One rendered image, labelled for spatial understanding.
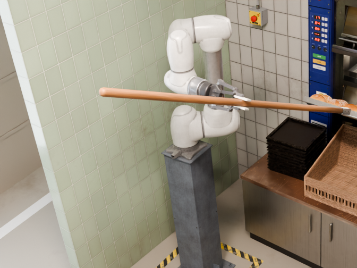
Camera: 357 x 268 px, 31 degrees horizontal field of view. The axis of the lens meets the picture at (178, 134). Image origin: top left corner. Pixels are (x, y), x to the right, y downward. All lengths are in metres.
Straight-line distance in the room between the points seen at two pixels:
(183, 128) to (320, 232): 1.11
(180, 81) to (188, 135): 0.90
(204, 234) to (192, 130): 0.76
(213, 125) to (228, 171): 1.43
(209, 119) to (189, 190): 0.48
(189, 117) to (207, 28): 0.58
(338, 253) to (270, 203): 0.52
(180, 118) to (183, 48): 0.94
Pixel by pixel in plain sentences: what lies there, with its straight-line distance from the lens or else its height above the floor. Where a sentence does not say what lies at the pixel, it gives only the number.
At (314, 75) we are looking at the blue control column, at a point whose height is 1.13.
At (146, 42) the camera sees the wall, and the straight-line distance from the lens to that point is 3.94.
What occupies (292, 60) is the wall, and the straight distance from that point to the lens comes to 4.27.
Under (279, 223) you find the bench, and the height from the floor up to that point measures 0.31.
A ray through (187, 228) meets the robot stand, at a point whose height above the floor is 0.46.
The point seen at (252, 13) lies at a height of 1.49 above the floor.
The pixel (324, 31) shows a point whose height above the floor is 1.45.
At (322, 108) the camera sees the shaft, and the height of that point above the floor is 1.44.
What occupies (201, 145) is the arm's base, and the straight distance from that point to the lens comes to 3.77.
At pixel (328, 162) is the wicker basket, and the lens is 4.18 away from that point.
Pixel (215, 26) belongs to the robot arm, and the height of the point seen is 1.80.
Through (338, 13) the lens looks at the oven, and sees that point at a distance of 3.95.
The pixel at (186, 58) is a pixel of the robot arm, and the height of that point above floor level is 1.91.
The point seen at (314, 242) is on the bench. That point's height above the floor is 0.28.
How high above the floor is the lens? 3.11
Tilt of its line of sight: 32 degrees down
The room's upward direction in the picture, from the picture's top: 8 degrees counter-clockwise
